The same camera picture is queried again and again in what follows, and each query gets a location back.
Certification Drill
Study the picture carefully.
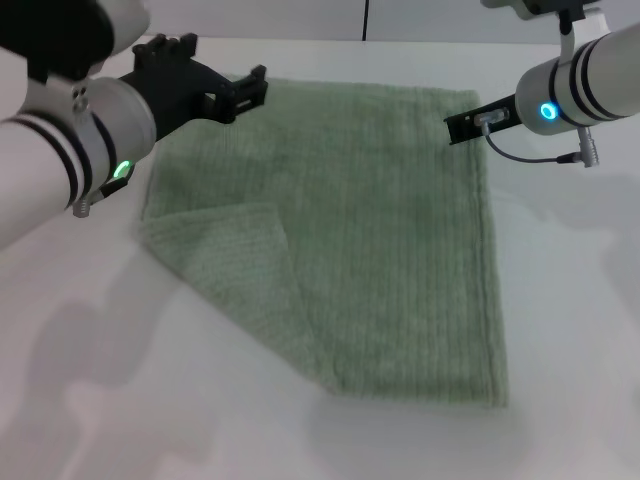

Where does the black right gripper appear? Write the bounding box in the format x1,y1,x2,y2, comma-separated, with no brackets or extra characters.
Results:
443,92,521,148

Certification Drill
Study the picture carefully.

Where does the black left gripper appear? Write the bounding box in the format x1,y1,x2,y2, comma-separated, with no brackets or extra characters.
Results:
118,31,270,147

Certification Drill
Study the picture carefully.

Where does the light green ribbed towel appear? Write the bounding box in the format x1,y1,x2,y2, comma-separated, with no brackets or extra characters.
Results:
134,73,511,410

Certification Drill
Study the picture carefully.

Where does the grey right arm cable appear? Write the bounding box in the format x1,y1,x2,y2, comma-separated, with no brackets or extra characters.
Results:
473,110,594,170

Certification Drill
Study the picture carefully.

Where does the white right camera bracket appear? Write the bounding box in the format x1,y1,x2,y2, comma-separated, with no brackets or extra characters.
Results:
557,9,610,69

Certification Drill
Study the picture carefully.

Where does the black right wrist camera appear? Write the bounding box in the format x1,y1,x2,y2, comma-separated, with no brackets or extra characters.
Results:
479,0,609,24

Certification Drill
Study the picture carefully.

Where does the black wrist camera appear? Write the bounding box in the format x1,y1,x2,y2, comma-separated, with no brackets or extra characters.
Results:
479,0,609,24
0,0,152,87

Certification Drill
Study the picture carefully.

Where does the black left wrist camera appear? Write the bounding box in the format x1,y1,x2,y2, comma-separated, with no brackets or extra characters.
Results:
0,0,152,87

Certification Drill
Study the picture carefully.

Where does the grey left arm cable plug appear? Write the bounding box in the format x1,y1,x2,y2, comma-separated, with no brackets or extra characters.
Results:
71,174,129,219

